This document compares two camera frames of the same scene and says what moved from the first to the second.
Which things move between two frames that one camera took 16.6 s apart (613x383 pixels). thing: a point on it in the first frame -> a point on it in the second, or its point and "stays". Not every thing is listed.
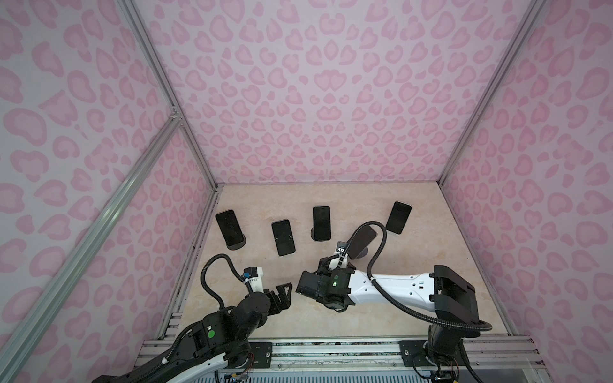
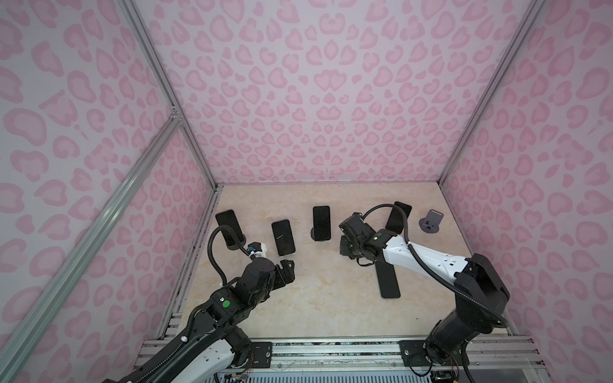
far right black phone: (397, 218) stays
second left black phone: (283, 237) stays
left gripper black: (277, 307) -> (281, 279)
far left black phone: (230, 227) stays
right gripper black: (322, 267) -> (342, 249)
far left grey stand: (236, 246) stays
